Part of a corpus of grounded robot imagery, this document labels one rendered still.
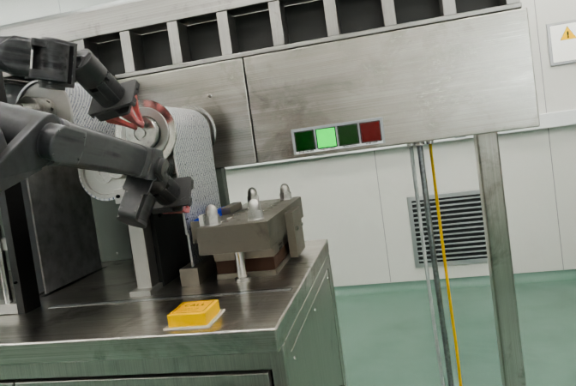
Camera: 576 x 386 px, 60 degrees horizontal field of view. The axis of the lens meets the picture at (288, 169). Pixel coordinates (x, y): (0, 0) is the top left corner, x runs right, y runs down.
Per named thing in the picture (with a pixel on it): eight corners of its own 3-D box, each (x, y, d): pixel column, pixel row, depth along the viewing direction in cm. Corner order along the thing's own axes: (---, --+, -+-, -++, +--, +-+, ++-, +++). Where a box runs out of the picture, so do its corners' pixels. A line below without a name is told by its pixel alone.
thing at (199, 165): (185, 235, 111) (173, 153, 110) (220, 216, 134) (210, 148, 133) (188, 234, 111) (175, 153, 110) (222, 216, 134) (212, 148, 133)
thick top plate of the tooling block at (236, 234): (199, 256, 107) (195, 228, 106) (250, 222, 146) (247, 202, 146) (271, 249, 103) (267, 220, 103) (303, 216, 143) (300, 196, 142)
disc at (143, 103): (116, 165, 113) (113, 99, 112) (117, 165, 113) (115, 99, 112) (177, 166, 110) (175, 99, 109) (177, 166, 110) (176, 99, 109)
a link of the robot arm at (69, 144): (59, 114, 51) (-39, 91, 51) (45, 168, 50) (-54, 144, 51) (176, 153, 94) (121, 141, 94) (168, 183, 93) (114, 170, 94)
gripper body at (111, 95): (136, 108, 98) (114, 82, 92) (93, 120, 100) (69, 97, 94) (141, 84, 101) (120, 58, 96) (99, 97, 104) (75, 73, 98)
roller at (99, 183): (83, 201, 115) (75, 150, 115) (138, 188, 140) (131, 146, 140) (130, 196, 113) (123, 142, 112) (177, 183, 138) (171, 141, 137)
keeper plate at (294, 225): (290, 257, 120) (284, 213, 119) (297, 248, 130) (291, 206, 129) (300, 256, 119) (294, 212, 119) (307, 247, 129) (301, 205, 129)
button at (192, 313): (168, 328, 84) (165, 315, 84) (184, 314, 91) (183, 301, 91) (207, 327, 83) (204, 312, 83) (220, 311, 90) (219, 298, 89)
